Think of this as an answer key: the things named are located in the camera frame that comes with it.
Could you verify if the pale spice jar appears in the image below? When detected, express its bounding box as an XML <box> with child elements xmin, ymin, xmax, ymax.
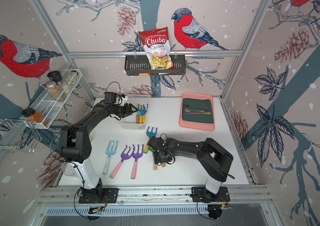
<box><xmin>65</xmin><ymin>71</ymin><xmax>78</xmax><ymax>86</ymax></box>

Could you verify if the aluminium frame post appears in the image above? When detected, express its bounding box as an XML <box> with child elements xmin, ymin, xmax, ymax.
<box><xmin>29</xmin><ymin>0</ymin><xmax>95</xmax><ymax>101</ymax></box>

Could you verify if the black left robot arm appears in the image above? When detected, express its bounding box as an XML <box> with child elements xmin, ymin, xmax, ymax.
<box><xmin>59</xmin><ymin>91</ymin><xmax>138</xmax><ymax>200</ymax></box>

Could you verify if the green rake wooden handle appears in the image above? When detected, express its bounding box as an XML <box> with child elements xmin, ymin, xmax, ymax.
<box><xmin>152</xmin><ymin>153</ymin><xmax>157</xmax><ymax>171</ymax></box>

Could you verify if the purple rake pink handle right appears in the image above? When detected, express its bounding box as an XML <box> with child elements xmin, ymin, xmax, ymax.
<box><xmin>131</xmin><ymin>144</ymin><xmax>145</xmax><ymax>179</ymax></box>

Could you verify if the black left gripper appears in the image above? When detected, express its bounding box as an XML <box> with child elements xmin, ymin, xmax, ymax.
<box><xmin>112</xmin><ymin>104</ymin><xmax>138</xmax><ymax>118</ymax></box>

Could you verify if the silver lid spice jar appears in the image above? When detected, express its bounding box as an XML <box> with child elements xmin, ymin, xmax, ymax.
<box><xmin>45</xmin><ymin>81</ymin><xmax>66</xmax><ymax>102</ymax></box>

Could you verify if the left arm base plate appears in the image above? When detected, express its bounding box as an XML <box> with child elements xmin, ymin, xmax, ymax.
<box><xmin>79</xmin><ymin>188</ymin><xmax>119</xmax><ymax>204</ymax></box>

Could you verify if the pink tray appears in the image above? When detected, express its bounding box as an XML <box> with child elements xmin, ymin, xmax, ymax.
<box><xmin>179</xmin><ymin>93</ymin><xmax>215</xmax><ymax>131</ymax></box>

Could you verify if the green transparent cup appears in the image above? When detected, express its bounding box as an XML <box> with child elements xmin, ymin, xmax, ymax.
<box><xmin>89</xmin><ymin>132</ymin><xmax>94</xmax><ymax>142</ymax></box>

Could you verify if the purple rake pink handle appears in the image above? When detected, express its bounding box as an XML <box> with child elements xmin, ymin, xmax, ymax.
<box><xmin>131</xmin><ymin>144</ymin><xmax>145</xmax><ymax>179</ymax></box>
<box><xmin>110</xmin><ymin>146</ymin><xmax>135</xmax><ymax>179</ymax></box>

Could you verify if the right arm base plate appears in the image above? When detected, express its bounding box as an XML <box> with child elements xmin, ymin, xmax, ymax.
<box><xmin>189</xmin><ymin>186</ymin><xmax>230</xmax><ymax>203</ymax></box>

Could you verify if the black lid spice jar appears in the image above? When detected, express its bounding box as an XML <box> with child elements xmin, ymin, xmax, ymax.
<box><xmin>47</xmin><ymin>71</ymin><xmax>64</xmax><ymax>85</ymax></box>

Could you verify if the blue rake yellow handle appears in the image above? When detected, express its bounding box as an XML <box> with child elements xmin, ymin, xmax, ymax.
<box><xmin>140</xmin><ymin>105</ymin><xmax>148</xmax><ymax>124</ymax></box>
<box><xmin>136</xmin><ymin>105</ymin><xmax>147</xmax><ymax>124</ymax></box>
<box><xmin>144</xmin><ymin>127</ymin><xmax>158</xmax><ymax>153</ymax></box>

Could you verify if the red chips bag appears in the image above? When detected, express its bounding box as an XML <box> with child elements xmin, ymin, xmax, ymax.
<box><xmin>139</xmin><ymin>27</ymin><xmax>176</xmax><ymax>70</ymax></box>

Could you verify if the dark green cloth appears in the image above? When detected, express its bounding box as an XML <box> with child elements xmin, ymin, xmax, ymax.
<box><xmin>181</xmin><ymin>98</ymin><xmax>214</xmax><ymax>124</ymax></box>

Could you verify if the iridescent spoon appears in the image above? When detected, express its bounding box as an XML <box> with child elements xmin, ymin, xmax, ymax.
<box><xmin>184</xmin><ymin>109</ymin><xmax>212</xmax><ymax>115</ymax></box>

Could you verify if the light blue rake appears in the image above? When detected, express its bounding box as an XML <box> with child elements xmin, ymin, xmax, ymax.
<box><xmin>103</xmin><ymin>140</ymin><xmax>119</xmax><ymax>175</ymax></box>

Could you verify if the orange spice jar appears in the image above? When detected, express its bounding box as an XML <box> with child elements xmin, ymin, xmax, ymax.
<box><xmin>22</xmin><ymin>107</ymin><xmax>49</xmax><ymax>126</ymax></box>

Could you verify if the clear plastic storage box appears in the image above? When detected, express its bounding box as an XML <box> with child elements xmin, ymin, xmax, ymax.
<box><xmin>119</xmin><ymin>94</ymin><xmax>151</xmax><ymax>130</ymax></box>

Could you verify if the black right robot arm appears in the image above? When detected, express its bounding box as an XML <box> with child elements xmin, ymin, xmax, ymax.
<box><xmin>148</xmin><ymin>136</ymin><xmax>235</xmax><ymax>195</ymax></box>

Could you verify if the metal spoon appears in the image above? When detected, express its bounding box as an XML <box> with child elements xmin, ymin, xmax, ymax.
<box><xmin>183</xmin><ymin>104</ymin><xmax>208</xmax><ymax>111</ymax></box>

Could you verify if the white wire shelf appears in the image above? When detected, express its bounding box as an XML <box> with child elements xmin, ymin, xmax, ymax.
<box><xmin>22</xmin><ymin>69</ymin><xmax>82</xmax><ymax>129</ymax></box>

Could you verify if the black wire basket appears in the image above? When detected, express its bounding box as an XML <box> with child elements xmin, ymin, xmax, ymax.
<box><xmin>125</xmin><ymin>55</ymin><xmax>186</xmax><ymax>76</ymax></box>

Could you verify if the purple rake pink handle left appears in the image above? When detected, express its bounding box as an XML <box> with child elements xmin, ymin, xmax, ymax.
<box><xmin>110</xmin><ymin>146</ymin><xmax>135</xmax><ymax>179</ymax></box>

